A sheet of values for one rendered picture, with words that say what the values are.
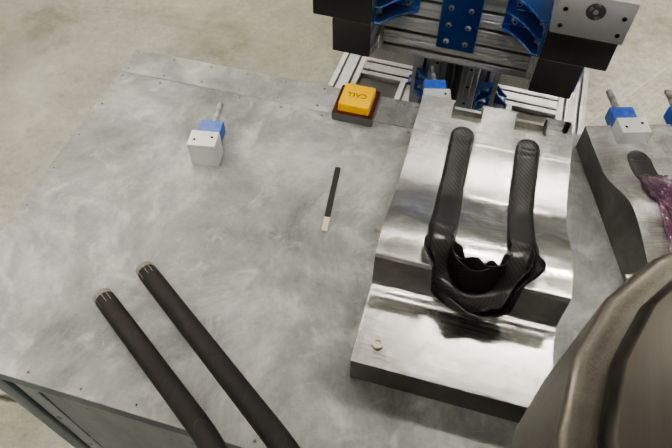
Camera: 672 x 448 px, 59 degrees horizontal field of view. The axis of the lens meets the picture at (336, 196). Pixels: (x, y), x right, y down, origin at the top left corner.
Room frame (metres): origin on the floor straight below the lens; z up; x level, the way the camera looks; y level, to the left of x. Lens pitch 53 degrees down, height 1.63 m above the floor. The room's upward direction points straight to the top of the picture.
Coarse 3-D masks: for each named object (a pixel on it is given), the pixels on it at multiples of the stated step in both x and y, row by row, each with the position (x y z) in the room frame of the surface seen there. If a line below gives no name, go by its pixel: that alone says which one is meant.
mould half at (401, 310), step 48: (432, 96) 0.79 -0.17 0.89; (432, 144) 0.67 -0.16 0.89; (480, 144) 0.67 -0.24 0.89; (432, 192) 0.57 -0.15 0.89; (480, 192) 0.58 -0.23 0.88; (384, 240) 0.45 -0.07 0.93; (480, 240) 0.45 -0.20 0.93; (384, 288) 0.42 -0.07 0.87; (528, 288) 0.38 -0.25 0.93; (384, 336) 0.35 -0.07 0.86; (432, 336) 0.34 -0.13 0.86; (480, 336) 0.34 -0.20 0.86; (528, 336) 0.34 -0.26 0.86; (384, 384) 0.30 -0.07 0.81; (432, 384) 0.28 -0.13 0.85; (480, 384) 0.28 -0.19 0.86; (528, 384) 0.28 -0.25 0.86
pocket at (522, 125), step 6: (516, 114) 0.74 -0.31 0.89; (516, 120) 0.74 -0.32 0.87; (522, 120) 0.74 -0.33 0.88; (528, 120) 0.74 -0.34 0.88; (546, 120) 0.73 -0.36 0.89; (516, 126) 0.74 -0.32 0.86; (522, 126) 0.74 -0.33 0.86; (528, 126) 0.73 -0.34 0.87; (534, 126) 0.73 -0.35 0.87; (540, 126) 0.73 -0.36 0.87; (546, 126) 0.71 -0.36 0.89; (528, 132) 0.72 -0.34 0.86; (534, 132) 0.72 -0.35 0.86; (540, 132) 0.72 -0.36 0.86
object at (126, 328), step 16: (96, 304) 0.42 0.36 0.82; (112, 304) 0.41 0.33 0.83; (112, 320) 0.38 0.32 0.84; (128, 320) 0.38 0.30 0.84; (128, 336) 0.35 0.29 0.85; (144, 336) 0.35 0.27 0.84; (144, 352) 0.33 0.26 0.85; (144, 368) 0.31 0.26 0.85; (160, 368) 0.30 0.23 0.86; (160, 384) 0.28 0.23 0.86; (176, 384) 0.28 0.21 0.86; (176, 400) 0.26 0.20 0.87; (192, 400) 0.26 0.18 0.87; (176, 416) 0.24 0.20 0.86; (192, 416) 0.23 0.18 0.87
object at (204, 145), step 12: (216, 108) 0.82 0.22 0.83; (204, 120) 0.78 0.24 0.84; (216, 120) 0.79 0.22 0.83; (192, 132) 0.73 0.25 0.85; (204, 132) 0.73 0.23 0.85; (216, 132) 0.73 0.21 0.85; (192, 144) 0.71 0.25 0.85; (204, 144) 0.71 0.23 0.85; (216, 144) 0.71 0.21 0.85; (192, 156) 0.71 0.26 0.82; (204, 156) 0.70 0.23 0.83; (216, 156) 0.70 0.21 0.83
